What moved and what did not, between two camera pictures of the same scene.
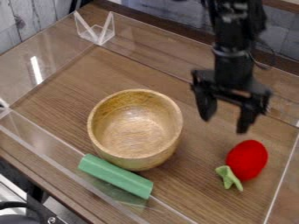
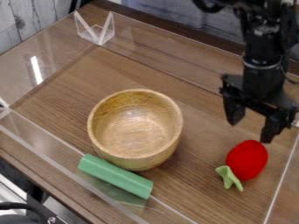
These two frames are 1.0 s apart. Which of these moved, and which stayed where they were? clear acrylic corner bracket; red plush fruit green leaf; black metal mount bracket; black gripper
Moved: black gripper
Stayed: red plush fruit green leaf; black metal mount bracket; clear acrylic corner bracket
